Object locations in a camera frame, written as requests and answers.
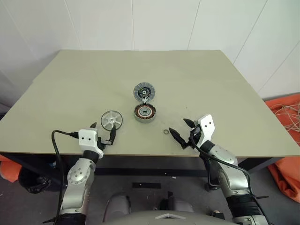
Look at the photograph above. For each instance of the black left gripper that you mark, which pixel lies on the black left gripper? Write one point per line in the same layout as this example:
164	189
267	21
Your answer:
105	143

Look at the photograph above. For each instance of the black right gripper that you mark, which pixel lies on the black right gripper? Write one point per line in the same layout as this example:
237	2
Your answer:
195	137

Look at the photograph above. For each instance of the silver round rotor cover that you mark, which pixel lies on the silver round rotor cover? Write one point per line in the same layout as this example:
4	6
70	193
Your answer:
106	119

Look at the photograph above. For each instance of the motor housing with copper coils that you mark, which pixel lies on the motor housing with copper coils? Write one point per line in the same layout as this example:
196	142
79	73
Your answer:
145	119

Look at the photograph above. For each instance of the grey motor cover with circuit board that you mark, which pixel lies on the grey motor cover with circuit board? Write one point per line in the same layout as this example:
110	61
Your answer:
138	87

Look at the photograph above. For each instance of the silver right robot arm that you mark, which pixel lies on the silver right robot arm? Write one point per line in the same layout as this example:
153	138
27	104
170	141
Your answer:
234	180

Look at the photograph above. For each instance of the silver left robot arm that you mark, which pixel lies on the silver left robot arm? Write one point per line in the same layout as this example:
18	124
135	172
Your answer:
77	175

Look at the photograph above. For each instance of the black floor strip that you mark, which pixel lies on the black floor strip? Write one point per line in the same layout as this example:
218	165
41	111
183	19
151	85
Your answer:
146	185

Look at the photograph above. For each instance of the grey rounded shape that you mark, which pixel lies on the grey rounded shape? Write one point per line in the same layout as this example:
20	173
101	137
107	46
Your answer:
180	202
118	202

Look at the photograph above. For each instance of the black plastic bag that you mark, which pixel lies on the black plastic bag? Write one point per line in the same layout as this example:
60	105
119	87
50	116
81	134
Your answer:
37	180

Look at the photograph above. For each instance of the silver robot torso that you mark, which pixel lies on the silver robot torso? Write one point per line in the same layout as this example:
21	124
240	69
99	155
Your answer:
168	220

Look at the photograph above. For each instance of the orange fabric bag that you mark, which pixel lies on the orange fabric bag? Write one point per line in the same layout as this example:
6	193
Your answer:
9	171
288	173

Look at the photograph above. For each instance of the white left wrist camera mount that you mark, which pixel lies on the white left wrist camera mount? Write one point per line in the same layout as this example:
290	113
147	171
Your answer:
87	140

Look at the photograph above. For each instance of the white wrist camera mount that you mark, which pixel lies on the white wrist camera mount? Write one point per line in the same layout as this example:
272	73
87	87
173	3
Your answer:
207	124
87	140

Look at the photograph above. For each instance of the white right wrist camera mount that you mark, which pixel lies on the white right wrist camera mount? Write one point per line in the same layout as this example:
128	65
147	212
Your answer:
207	124

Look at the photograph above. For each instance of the table with dark frame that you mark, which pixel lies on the table with dark frame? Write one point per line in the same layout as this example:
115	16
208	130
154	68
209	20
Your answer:
140	164

